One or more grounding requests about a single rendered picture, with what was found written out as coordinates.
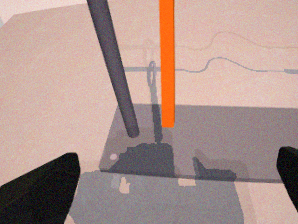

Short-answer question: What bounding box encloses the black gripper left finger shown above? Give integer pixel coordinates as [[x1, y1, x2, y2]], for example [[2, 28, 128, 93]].
[[0, 152, 81, 224]]

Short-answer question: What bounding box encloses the orange handle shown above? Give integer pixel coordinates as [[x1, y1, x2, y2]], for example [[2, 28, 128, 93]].
[[160, 0, 174, 128]]

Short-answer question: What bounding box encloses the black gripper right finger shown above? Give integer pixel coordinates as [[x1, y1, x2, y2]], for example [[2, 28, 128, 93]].
[[277, 147, 298, 212]]

